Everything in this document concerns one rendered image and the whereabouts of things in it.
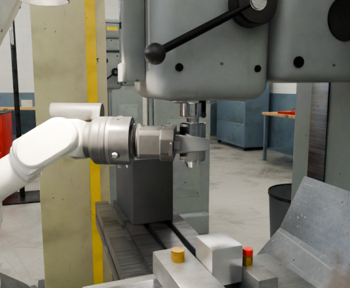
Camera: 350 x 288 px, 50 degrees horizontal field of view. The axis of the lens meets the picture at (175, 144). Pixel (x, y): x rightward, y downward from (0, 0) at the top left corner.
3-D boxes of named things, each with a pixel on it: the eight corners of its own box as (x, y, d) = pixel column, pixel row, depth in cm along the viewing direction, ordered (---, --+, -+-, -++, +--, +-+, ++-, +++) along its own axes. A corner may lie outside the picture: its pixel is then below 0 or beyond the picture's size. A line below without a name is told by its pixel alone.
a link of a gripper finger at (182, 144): (209, 153, 67) (174, 152, 67) (209, 135, 66) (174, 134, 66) (209, 155, 65) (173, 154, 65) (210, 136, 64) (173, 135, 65)
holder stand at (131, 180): (132, 225, 106) (131, 155, 103) (116, 203, 126) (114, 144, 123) (173, 220, 110) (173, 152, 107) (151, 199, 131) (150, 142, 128)
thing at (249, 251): (245, 266, 58) (246, 251, 58) (240, 262, 60) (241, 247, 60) (254, 264, 59) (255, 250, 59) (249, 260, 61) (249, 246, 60)
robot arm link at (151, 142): (173, 119, 62) (101, 118, 63) (172, 176, 63) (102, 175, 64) (177, 114, 74) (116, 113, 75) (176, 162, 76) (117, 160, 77)
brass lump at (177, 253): (174, 264, 59) (174, 253, 59) (168, 258, 61) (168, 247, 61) (186, 262, 60) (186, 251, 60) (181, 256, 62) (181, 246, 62)
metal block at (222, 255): (211, 288, 57) (212, 250, 56) (195, 270, 62) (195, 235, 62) (241, 282, 59) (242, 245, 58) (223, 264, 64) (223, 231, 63)
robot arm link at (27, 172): (82, 141, 64) (12, 183, 64) (95, 147, 73) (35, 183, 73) (63, 109, 65) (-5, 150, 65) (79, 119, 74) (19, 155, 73)
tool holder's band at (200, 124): (199, 126, 71) (199, 120, 71) (210, 128, 67) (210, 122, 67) (175, 126, 70) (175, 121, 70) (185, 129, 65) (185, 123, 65)
